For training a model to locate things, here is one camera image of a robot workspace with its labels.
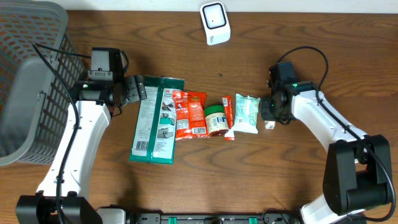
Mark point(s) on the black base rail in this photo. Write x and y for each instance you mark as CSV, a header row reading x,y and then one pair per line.
x,y
267,217

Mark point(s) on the grey plastic shopping basket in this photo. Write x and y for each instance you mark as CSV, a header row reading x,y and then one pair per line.
x,y
33,34

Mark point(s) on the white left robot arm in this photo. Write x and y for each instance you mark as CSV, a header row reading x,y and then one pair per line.
x,y
63,195

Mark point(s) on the white barcode scanner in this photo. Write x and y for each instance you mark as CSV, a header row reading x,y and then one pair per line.
x,y
215,23

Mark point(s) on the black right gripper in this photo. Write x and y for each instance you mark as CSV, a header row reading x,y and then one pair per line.
x,y
265,113

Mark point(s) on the red snack bag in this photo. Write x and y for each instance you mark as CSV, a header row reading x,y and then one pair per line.
x,y
189,108

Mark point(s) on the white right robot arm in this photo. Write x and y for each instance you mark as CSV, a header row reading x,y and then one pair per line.
x,y
358,172

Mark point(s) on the small orange carton box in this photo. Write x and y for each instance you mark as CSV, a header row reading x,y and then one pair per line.
x,y
269,124

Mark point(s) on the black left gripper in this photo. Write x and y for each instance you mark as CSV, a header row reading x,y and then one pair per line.
x,y
137,88

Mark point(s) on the red stick sachet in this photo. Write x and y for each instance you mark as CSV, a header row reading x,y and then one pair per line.
x,y
228,110

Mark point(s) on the mint green wipes pack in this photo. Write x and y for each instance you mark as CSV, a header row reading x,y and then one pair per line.
x,y
247,109

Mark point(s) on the green white package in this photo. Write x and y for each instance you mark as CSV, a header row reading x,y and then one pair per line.
x,y
154,137

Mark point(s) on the green lid jar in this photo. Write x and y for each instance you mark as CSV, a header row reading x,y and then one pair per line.
x,y
216,122

